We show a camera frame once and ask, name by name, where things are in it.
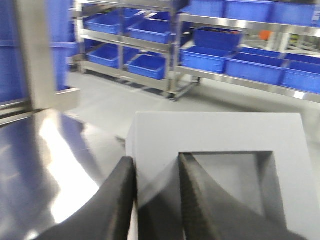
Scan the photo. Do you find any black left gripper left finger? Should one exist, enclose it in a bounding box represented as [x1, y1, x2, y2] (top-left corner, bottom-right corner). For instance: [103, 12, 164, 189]
[37, 156, 137, 240]

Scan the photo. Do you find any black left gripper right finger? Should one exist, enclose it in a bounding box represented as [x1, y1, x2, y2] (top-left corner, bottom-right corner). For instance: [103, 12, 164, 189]
[178, 152, 303, 240]

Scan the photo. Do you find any gray hollow cube base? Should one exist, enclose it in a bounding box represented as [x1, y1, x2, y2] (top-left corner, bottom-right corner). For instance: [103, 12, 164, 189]
[125, 111, 320, 240]

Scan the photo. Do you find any steel shelving cart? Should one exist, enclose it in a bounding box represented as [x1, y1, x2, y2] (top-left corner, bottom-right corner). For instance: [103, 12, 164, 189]
[73, 0, 199, 101]

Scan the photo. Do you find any stainless steel rack frame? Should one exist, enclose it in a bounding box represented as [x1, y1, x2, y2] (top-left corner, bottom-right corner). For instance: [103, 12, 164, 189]
[0, 0, 80, 125]

